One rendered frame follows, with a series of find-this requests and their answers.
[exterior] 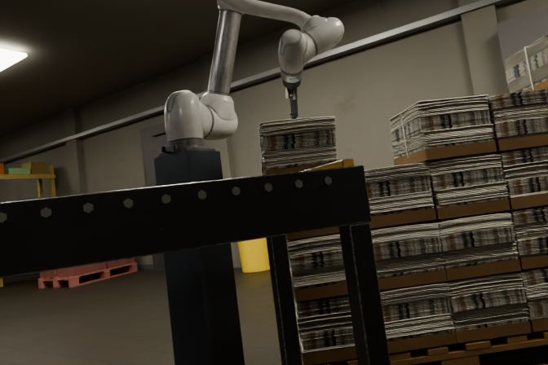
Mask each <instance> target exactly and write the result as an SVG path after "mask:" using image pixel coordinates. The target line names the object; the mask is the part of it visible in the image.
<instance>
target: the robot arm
mask: <svg viewBox="0 0 548 365"><path fill-rule="evenodd" d="M217 3H218V9H219V10H220V12H219V22H218V28H217V33H216V38H215V44H214V54H213V59H212V64H211V70H210V80H209V85H208V91H207V93H204V94H203V95H202V97H201V100H199V98H198V97H197V96H196V95H195V94H194V93H192V92H191V91H189V90H181V91H177V92H174V93H172V94H170V96H169V98H168V99H167V100H166V105H165V111H164V119H165V129H166V138H167V143H168V146H164V147H162V148H161V151H162V153H160V154H158V157H159V156H166V155H169V154H173V153H176V152H182V151H187V150H189V151H215V148H212V147H205V143H204V139H205V140H220V139H225V138H227V137H229V136H231V135H232V134H234V133H235V131H236V128H237V125H238V120H237V116H236V113H235V110H234V102H233V100H232V98H231V97H230V96H229V91H230V86H231V81H232V71H233V66H234V60H235V55H236V45H237V40H238V35H239V29H240V24H241V16H242V15H244V14H245V13H246V14H249V15H256V16H261V17H265V18H270V19H275V20H283V21H288V22H291V23H294V24H296V25H297V26H298V27H299V28H300V29H301V31H298V30H297V29H289V30H287V31H285V32H284V33H283V34H282V36H281V39H280V42H279V47H278V59H279V63H280V65H281V78H282V83H283V85H284V86H285V98H286V99H290V107H291V112H290V119H297V118H298V96H297V87H299V86H300V84H301V79H302V78H303V66H304V65H306V63H307V62H308V61H309V60H311V59H312V58H313V57H315V56H317V55H320V54H322V53H324V52H326V51H327V50H329V49H331V48H332V47H333V46H335V45H336V44H337V43H339V42H340V40H341V39H342V38H343V34H344V26H343V23H342V21H341V20H339V19H338V18H334V17H329V18H325V17H319V16H318V15H314V16H310V15H308V14H307V13H305V12H303V11H300V10H297V9H294V8H291V7H284V6H281V5H276V4H272V3H269V2H262V1H258V0H217ZM215 152H216V151H215Z"/></svg>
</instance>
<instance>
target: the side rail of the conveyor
mask: <svg viewBox="0 0 548 365"><path fill-rule="evenodd" d="M364 222H372V219H371V213H370V207H369V197H368V192H367V186H366V180H365V169H364V166H363V165H356V166H348V167H339V168H332V169H316V170H308V171H300V172H292V173H284V174H269V175H260V176H253V177H244V178H230V179H221V180H213V181H205V182H190V183H181V184H174V185H165V186H157V187H142V188H134V189H126V190H118V191H103V192H95V193H86V194H78V195H71V196H55V197H47V198H39V199H31V200H16V201H7V202H0V279H1V278H6V277H12V276H17V275H27V274H33V273H38V272H44V271H49V270H59V269H65V268H70V267H76V266H86V265H92V264H97V263H103V262H113V261H118V260H124V259H129V258H135V257H145V256H150V255H156V254H162V253H172V252H177V251H183V250H188V249H194V248H204V247H209V246H215V245H220V244H230V243H236V242H241V241H247V240H256V239H262V238H267V237H273V236H278V235H288V234H294V233H300V232H305V231H315V230H321V229H326V228H332V227H337V226H347V225H353V224H358V223H364Z"/></svg>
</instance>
